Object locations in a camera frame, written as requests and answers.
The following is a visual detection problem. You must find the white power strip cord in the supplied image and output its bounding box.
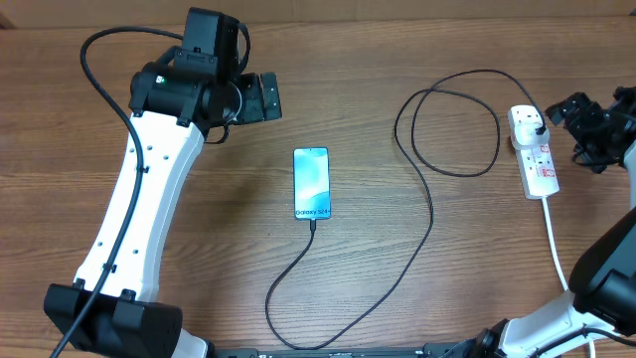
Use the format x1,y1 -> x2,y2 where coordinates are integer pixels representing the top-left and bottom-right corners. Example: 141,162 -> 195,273
540,196 -> 597,358

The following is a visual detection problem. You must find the white power strip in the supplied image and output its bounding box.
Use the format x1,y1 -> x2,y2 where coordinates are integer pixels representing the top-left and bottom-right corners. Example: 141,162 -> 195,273
507,104 -> 561,201

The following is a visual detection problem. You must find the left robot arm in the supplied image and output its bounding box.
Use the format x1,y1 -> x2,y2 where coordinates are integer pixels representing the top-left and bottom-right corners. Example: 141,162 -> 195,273
44,8 -> 281,357

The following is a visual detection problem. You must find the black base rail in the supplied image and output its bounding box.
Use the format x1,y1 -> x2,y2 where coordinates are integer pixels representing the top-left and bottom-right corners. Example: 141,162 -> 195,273
213,339 -> 498,358

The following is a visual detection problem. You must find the blue screen smartphone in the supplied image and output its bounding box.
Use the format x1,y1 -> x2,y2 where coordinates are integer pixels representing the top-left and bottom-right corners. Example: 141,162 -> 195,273
293,147 -> 332,220

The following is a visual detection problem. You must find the white charger plug adapter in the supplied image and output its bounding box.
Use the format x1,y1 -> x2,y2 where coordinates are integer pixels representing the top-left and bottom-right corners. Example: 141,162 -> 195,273
511,122 -> 550,150

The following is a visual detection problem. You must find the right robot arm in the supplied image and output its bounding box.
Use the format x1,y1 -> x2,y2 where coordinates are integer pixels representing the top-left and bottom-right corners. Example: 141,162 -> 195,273
446,87 -> 635,357

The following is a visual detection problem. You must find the black charging cable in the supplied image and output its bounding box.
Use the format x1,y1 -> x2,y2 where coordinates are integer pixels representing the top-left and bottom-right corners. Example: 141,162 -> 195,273
264,69 -> 549,351

